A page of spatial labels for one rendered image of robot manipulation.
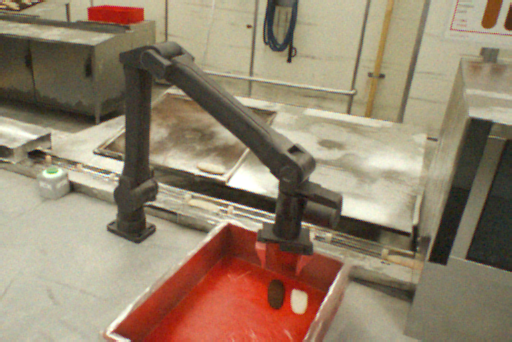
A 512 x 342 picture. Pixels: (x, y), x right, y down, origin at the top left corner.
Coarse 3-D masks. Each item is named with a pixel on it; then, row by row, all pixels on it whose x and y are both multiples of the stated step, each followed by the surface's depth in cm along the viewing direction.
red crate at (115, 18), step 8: (88, 8) 474; (96, 8) 470; (104, 8) 503; (112, 8) 501; (120, 8) 497; (128, 8) 493; (136, 8) 489; (144, 8) 485; (88, 16) 478; (96, 16) 474; (104, 16) 470; (112, 16) 466; (120, 16) 462; (128, 16) 460; (136, 16) 474
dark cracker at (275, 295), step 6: (270, 282) 106; (276, 282) 106; (270, 288) 104; (276, 288) 104; (282, 288) 104; (270, 294) 102; (276, 294) 102; (282, 294) 102; (270, 300) 101; (276, 300) 101; (282, 300) 101; (276, 306) 99
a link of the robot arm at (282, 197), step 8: (280, 192) 91; (280, 200) 92; (288, 200) 90; (296, 200) 90; (304, 200) 90; (280, 208) 92; (288, 208) 91; (296, 208) 91; (304, 208) 90; (288, 216) 92; (296, 216) 92
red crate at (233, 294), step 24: (216, 264) 113; (240, 264) 113; (216, 288) 105; (240, 288) 105; (264, 288) 105; (288, 288) 106; (312, 288) 106; (192, 312) 98; (216, 312) 98; (240, 312) 98; (264, 312) 98; (288, 312) 98; (312, 312) 99; (168, 336) 91; (192, 336) 92; (216, 336) 92; (240, 336) 92; (264, 336) 92; (288, 336) 92
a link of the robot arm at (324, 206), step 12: (288, 168) 87; (288, 180) 87; (288, 192) 88; (300, 192) 88; (312, 192) 88; (324, 192) 88; (336, 192) 88; (312, 204) 88; (324, 204) 87; (336, 204) 86; (312, 216) 88; (324, 216) 87; (336, 216) 87
